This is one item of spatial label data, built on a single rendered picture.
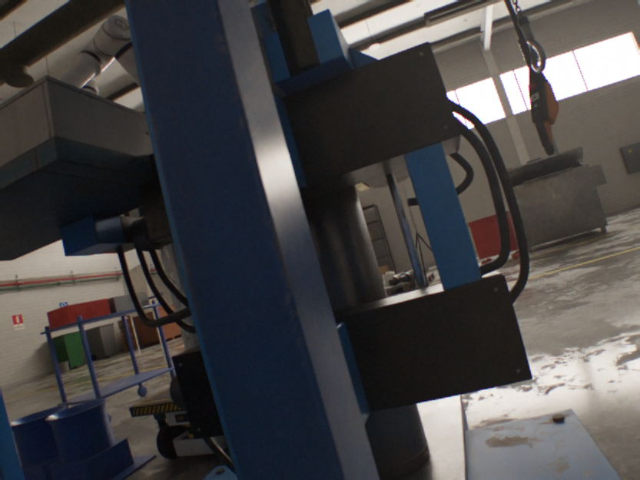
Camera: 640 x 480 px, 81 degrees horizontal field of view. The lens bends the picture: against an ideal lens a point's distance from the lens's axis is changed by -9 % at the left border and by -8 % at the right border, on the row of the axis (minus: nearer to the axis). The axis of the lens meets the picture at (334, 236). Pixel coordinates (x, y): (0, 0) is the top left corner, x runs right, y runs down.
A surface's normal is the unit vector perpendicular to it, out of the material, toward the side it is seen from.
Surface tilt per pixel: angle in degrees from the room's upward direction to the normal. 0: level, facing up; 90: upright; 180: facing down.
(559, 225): 90
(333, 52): 90
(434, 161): 90
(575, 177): 90
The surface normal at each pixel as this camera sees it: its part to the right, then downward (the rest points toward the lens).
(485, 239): -0.56, 0.08
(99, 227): 0.93, -0.28
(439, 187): -0.26, -0.01
